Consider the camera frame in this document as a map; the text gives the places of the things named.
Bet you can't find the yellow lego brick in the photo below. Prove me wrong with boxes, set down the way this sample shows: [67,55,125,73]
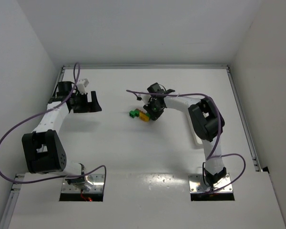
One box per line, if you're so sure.
[139,112,150,122]

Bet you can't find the green lego brick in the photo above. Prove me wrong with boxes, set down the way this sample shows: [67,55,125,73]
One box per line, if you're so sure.
[129,110,140,118]

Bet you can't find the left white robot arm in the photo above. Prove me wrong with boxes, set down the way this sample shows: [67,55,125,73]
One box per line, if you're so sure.
[22,79,102,177]

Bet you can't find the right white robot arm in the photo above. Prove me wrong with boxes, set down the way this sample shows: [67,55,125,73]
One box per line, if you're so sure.
[143,83,226,187]

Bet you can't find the white divided plastic tray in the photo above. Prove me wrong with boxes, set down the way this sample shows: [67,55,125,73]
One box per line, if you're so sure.
[194,133,203,147]

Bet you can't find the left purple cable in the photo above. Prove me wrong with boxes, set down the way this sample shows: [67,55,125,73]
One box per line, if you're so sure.
[0,62,107,184]

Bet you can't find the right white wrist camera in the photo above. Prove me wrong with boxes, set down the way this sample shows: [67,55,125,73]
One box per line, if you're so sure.
[142,94,154,109]

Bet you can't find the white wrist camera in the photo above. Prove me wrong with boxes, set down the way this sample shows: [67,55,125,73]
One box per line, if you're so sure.
[76,79,89,94]
[142,94,154,109]

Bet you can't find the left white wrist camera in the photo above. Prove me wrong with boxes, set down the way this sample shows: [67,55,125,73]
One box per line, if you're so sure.
[76,79,89,94]

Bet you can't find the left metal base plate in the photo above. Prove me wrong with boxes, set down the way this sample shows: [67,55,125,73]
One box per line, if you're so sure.
[61,174,105,194]

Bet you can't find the metal base plate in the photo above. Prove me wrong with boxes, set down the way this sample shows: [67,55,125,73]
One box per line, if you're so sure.
[189,174,233,194]
[61,174,105,194]

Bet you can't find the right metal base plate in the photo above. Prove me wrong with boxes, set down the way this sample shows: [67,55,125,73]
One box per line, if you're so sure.
[189,174,233,194]

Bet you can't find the aluminium frame rail left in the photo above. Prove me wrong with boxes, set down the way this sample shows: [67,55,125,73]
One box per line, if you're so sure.
[0,66,65,229]

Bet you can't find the aluminium frame rail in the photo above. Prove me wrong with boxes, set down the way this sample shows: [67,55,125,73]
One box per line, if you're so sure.
[227,66,269,174]
[0,66,65,229]

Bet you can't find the aluminium frame rail right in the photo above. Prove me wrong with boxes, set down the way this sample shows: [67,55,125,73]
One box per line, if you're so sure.
[227,66,269,174]

